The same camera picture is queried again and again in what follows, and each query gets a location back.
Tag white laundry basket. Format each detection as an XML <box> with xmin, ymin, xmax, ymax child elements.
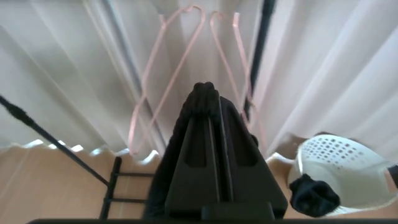
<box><xmin>287</xmin><ymin>133</ymin><xmax>398</xmax><ymax>218</ymax></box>

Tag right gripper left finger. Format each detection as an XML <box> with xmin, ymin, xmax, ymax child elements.
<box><xmin>164</xmin><ymin>114</ymin><xmax>223</xmax><ymax>218</ymax></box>

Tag black shorts with white cord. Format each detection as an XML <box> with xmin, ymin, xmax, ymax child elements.
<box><xmin>142</xmin><ymin>81</ymin><xmax>259</xmax><ymax>219</ymax></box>

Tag black garment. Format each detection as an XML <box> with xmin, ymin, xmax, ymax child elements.
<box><xmin>289</xmin><ymin>173</ymin><xmax>341</xmax><ymax>218</ymax></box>

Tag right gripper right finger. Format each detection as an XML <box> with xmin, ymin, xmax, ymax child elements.
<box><xmin>220</xmin><ymin>96</ymin><xmax>289</xmax><ymax>218</ymax></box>

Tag black clothes rack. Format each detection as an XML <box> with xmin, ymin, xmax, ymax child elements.
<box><xmin>0</xmin><ymin>0</ymin><xmax>277</xmax><ymax>220</ymax></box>

